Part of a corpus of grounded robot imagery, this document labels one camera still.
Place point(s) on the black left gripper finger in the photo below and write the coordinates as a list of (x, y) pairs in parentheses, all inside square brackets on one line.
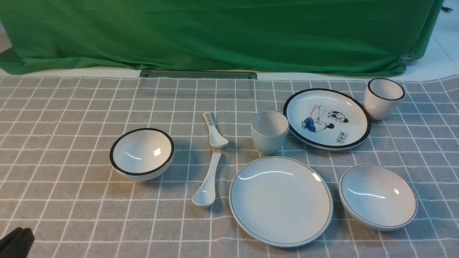
[(17, 243)]

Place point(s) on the plain white ceramic spoon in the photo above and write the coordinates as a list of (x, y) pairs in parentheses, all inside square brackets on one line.
[(205, 196)]

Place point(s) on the pale green ceramic cup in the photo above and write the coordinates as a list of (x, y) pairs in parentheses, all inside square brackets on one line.
[(269, 130)]

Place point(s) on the pale green shallow bowl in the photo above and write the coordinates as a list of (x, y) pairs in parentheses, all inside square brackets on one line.
[(377, 197)]

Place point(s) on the black-rimmed white bowl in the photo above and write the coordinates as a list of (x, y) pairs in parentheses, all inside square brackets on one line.
[(142, 154)]

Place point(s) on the grey metal table channel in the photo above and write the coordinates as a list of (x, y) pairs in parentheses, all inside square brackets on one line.
[(230, 75)]

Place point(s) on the white spoon with print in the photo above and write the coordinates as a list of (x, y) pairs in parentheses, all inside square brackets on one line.
[(216, 140)]

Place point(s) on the green backdrop cloth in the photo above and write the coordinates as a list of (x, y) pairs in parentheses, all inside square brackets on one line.
[(336, 37)]

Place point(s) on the large pale green plate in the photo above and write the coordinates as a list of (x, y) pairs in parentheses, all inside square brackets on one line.
[(281, 202)]

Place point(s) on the black-rimmed illustrated plate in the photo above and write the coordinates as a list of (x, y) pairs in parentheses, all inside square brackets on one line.
[(327, 119)]

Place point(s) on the black-rimmed white cup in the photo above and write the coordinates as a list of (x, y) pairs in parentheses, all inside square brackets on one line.
[(381, 97)]

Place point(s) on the metal clip on backdrop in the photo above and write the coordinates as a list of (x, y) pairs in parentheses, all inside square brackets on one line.
[(407, 59)]

